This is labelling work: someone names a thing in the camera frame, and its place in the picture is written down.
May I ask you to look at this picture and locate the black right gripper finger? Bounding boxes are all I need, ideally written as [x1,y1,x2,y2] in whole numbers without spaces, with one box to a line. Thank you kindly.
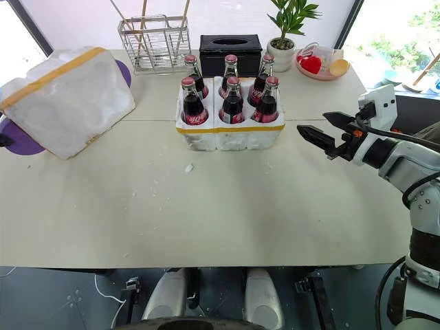
[296,124,337,154]
[322,111,357,131]

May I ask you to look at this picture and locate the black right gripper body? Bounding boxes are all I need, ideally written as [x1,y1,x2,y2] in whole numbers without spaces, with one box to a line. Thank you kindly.
[327,121,367,162]

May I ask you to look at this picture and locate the cola glass bottle red cap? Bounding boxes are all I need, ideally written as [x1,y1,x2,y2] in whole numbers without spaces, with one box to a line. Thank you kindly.
[247,54,276,108]
[252,76,280,124]
[218,54,241,99]
[219,76,245,125]
[180,76,210,127]
[184,54,210,100]

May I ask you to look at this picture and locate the white foam crate yellow tape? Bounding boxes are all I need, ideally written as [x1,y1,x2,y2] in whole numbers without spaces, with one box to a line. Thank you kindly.
[175,76,287,153]

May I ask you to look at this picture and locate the black tissue box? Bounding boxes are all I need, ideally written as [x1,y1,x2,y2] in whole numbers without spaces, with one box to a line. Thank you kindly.
[199,33,264,78]

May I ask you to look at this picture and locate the white foam box yellow tape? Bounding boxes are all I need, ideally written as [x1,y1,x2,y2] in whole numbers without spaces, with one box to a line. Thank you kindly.
[0,46,137,161]

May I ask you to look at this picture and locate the pink round plate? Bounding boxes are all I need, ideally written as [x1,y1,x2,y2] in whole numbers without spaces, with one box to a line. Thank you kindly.
[295,47,351,82]

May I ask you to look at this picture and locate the yellow round object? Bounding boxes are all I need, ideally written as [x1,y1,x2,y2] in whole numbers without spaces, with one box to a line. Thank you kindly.
[329,58,351,76]

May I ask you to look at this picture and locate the red heart toy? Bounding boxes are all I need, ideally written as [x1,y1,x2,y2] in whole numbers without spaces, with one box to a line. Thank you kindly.
[301,56,322,75]

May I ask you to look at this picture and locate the clear plastic cup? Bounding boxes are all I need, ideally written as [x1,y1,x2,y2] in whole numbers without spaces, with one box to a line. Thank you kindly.
[310,45,337,74]

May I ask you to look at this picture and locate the olive cloth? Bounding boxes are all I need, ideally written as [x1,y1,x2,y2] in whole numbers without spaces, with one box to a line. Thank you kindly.
[410,121,440,147]

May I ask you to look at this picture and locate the white plant pot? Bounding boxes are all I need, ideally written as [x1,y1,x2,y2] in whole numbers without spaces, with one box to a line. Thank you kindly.
[266,36,297,74]

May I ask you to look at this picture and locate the green leafy plant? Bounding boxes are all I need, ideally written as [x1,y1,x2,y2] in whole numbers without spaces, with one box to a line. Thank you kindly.
[267,0,322,50]

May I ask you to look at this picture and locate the white robot foot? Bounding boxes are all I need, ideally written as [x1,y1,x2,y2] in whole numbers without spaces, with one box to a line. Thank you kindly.
[244,267,285,329]
[142,267,188,321]

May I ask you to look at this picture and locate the wooden stick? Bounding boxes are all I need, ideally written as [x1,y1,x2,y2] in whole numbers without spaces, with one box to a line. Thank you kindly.
[109,0,142,47]
[136,0,148,58]
[174,0,190,56]

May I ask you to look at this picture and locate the purple round mat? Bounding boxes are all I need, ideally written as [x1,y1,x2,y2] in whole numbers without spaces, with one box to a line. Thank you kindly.
[0,116,46,156]
[114,58,133,89]

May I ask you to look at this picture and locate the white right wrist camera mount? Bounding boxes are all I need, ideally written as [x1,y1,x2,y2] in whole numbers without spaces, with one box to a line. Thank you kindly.
[356,84,397,135]

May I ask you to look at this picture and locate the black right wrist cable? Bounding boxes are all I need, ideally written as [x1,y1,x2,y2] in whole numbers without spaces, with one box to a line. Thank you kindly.
[355,112,440,153]

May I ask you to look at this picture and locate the wooden broom handle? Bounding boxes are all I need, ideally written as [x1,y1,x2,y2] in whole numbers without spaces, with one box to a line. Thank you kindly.
[412,52,440,87]

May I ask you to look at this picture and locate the black thick arm cable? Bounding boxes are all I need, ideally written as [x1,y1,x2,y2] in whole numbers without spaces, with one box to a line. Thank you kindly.
[374,255,414,327]

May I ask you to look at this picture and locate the black table leg bracket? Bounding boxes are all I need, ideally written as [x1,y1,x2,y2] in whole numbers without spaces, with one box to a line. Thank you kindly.
[293,270,337,330]
[119,276,142,325]

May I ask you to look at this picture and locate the metal wire rack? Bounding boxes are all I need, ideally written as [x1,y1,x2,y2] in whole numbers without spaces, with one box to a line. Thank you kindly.
[118,15,193,76]

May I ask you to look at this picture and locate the thin white floor cable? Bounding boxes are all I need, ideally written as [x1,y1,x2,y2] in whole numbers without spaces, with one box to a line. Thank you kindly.
[93,274,125,329]

